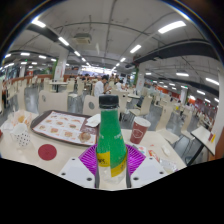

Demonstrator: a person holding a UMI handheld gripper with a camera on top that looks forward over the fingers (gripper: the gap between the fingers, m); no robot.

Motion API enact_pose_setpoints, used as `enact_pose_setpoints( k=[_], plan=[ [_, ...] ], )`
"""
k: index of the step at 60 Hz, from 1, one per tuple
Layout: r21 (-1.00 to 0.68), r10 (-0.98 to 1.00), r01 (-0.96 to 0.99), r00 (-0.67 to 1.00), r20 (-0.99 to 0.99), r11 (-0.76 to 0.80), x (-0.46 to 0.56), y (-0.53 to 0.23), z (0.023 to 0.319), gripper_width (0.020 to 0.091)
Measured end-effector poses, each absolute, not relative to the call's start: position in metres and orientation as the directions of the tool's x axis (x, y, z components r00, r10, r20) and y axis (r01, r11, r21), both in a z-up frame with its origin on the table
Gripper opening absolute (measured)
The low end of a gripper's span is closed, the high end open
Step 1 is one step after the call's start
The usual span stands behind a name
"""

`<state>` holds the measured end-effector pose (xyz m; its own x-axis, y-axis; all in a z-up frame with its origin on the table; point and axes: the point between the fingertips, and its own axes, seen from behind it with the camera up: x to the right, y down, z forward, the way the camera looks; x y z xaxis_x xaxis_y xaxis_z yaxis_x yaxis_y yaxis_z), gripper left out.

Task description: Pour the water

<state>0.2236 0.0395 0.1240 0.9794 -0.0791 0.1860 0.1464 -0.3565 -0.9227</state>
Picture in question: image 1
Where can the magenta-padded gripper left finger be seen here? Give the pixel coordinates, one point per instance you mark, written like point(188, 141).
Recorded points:
point(87, 160)

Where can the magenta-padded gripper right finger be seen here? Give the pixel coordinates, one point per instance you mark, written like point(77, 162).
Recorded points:
point(136, 160)

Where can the green drink bottle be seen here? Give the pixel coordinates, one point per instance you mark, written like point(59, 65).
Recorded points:
point(111, 136)

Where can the small red packet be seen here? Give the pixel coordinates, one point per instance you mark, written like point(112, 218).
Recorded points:
point(154, 155)

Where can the red paper cup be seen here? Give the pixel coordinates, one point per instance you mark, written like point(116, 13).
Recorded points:
point(139, 131)

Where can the small white packet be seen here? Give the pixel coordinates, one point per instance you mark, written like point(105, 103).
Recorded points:
point(166, 150)

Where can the clear plastic bag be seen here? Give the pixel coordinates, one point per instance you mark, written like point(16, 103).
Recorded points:
point(169, 166)

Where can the white paper napkin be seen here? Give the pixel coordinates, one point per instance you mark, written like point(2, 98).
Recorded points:
point(94, 120)

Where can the flat round red coaster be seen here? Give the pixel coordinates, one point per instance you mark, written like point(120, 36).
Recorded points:
point(47, 152)

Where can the dark food tray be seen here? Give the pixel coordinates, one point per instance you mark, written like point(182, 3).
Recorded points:
point(56, 125)

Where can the beige chair with metal legs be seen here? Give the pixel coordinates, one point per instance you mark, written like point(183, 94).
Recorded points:
point(165, 118)

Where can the beige chair with oval hole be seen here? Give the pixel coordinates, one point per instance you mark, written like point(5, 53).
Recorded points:
point(53, 101)
point(90, 106)

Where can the group of beige chairs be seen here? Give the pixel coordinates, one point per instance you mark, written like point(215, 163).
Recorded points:
point(144, 104)

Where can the white dotted paper cup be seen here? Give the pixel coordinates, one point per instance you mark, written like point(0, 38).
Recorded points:
point(20, 136)

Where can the person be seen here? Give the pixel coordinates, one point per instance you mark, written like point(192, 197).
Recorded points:
point(119, 85)
point(99, 88)

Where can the orange booth seat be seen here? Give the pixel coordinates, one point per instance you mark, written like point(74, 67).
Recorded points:
point(220, 148)

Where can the ceiling air conditioner unit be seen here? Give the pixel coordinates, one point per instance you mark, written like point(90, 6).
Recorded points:
point(82, 38)

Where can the ceiling lights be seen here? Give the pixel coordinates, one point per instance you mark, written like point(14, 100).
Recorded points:
point(171, 26)

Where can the white table with black pedestal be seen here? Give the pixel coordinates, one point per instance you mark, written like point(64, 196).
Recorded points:
point(203, 133)

